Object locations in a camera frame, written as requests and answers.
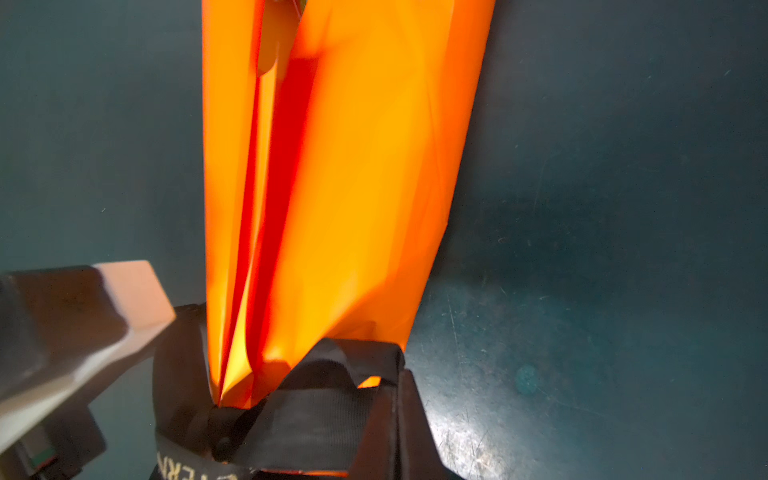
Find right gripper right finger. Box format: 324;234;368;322
397;369;461;480

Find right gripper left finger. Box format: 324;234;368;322
348;386;398;480

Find black ribbon strap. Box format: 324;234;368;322
149;302;406;480

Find orange wrapping paper sheet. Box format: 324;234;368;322
202;1;494;409

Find green table mat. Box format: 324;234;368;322
1;1;767;479

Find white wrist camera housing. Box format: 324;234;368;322
1;260;176;479

